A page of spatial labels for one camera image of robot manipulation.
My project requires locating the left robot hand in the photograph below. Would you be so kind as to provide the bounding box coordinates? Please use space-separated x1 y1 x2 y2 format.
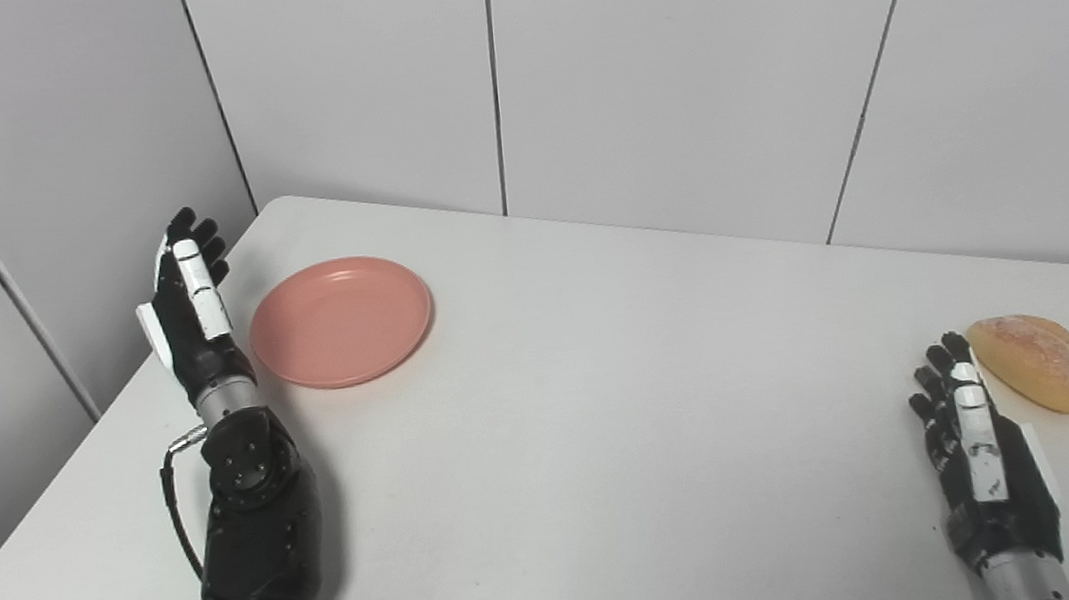
124 202 261 414

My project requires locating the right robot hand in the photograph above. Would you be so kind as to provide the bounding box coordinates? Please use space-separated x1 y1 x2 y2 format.
901 321 1069 580

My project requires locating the bread roll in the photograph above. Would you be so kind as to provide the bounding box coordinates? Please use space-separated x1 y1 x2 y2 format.
964 309 1069 426

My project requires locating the pink plate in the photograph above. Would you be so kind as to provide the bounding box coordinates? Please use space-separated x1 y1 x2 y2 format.
241 248 442 399

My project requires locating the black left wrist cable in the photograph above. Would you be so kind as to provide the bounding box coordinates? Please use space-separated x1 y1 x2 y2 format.
155 424 225 586

